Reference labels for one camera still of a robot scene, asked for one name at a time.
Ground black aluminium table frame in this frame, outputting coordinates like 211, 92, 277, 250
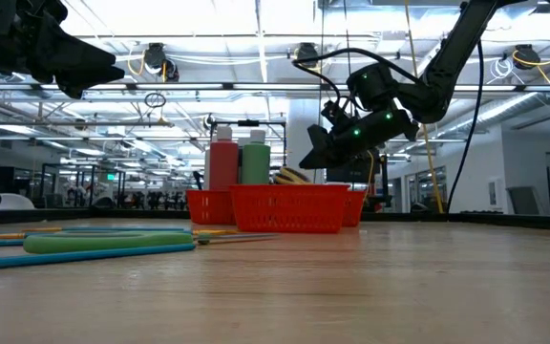
0, 207, 550, 234

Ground ceiling cable reel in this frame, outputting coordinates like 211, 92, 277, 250
512, 43, 538, 72
295, 41, 322, 70
141, 41, 181, 83

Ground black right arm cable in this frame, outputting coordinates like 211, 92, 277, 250
292, 46, 419, 114

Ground yellow-handled scissors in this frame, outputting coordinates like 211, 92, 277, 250
273, 165, 312, 186

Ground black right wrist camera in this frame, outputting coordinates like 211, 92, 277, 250
321, 98, 353, 134

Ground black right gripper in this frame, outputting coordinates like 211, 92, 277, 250
298, 108, 419, 171

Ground black monitor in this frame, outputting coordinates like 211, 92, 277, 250
325, 151, 382, 184

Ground white rounded object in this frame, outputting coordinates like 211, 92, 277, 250
0, 192, 36, 212

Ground green-handled scissors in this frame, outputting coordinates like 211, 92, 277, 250
22, 230, 281, 255

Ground red plastic mesh basket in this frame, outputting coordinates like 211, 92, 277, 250
341, 189, 369, 228
229, 183, 351, 234
185, 188, 238, 226

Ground thin black hanging cable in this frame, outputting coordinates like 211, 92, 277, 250
340, 0, 355, 77

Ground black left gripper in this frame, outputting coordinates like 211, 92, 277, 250
0, 0, 126, 100

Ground green paint bottle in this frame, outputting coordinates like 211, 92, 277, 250
240, 129, 272, 186

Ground yellow cable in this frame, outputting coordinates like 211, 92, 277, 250
402, 0, 447, 215

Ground red paint bottle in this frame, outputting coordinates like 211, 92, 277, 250
208, 125, 241, 192

